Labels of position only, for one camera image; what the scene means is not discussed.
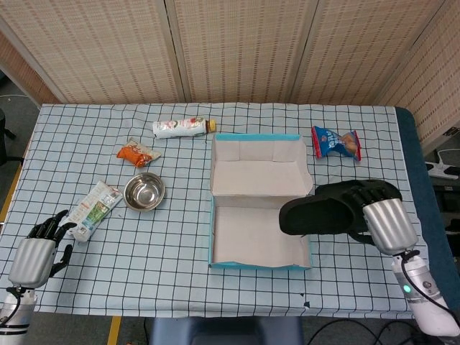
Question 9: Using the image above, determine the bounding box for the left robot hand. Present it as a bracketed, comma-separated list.
[7, 210, 78, 290]

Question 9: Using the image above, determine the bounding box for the blue cardboard shoe box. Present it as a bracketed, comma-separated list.
[208, 133, 313, 270]

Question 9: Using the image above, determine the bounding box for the black rubber slipper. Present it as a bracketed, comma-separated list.
[278, 179, 403, 237]

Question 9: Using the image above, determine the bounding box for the green white snack package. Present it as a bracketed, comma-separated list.
[65, 180, 123, 244]

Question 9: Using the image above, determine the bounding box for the black stand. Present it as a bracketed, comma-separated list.
[0, 107, 17, 166]

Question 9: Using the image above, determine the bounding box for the stainless steel bowl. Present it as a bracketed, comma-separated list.
[124, 172, 166, 212]

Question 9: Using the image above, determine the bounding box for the blue checkered tablecloth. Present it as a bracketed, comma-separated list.
[0, 103, 428, 321]

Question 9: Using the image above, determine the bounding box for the orange snack bag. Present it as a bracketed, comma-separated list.
[116, 138, 162, 169]

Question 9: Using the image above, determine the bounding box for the white labelled drink bottle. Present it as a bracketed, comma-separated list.
[152, 117, 217, 140]

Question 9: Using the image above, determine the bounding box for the blue padded seat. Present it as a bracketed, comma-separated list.
[149, 316, 305, 345]

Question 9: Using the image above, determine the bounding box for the bamboo folding screen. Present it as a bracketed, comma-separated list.
[0, 0, 460, 152]

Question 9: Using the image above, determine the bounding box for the blue snack bag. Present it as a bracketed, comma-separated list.
[310, 125, 362, 162]

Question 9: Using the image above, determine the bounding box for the dark blue padded table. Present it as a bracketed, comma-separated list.
[395, 106, 457, 259]

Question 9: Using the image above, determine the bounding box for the white chair base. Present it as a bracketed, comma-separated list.
[425, 149, 460, 179]

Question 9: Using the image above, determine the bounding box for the black floor cable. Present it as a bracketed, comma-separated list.
[308, 318, 362, 345]

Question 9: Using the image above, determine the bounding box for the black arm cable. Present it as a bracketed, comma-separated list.
[400, 251, 460, 328]

